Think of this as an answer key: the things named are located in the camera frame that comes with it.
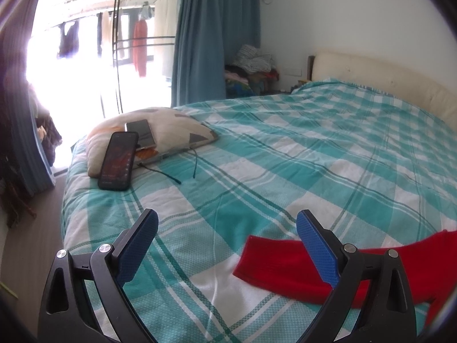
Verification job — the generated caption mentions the hanging red garment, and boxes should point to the hanging red garment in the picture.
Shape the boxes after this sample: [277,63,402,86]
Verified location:
[132,19,148,78]

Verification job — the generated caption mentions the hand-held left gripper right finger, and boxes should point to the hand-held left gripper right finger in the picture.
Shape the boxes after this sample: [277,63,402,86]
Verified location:
[296,210,418,343]

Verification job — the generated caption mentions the hanging dark garment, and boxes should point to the hanging dark garment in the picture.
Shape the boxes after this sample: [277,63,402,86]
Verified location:
[58,21,80,59]

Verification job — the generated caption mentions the black smartphone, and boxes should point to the black smartphone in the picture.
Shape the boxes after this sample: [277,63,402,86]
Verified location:
[98,131,140,191]

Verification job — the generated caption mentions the blue side curtain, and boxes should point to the blue side curtain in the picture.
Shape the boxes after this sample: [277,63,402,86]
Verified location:
[0,29,57,196]

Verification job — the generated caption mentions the black drying rack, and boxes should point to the black drying rack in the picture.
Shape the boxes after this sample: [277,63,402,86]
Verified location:
[111,0,177,115]

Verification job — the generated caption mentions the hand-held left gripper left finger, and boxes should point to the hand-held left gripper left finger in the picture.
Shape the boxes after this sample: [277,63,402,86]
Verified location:
[37,208,159,343]

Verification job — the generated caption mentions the patterned cream pillow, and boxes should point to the patterned cream pillow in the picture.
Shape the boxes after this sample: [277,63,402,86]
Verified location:
[86,107,219,178]

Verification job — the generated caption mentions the silver smartphone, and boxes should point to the silver smartphone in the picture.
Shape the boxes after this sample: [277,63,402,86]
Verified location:
[125,119,157,149]

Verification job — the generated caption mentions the cream padded headboard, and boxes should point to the cream padded headboard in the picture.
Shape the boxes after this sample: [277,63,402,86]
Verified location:
[311,48,457,122]

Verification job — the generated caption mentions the pile of clothes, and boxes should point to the pile of clothes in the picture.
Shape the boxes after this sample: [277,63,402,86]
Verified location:
[224,44,280,97]

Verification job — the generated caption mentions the red knit garment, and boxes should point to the red knit garment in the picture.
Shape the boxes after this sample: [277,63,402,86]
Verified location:
[233,229,457,333]

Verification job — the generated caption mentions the teal plaid blanket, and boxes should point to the teal plaid blanket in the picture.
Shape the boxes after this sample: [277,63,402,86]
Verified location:
[61,78,457,343]

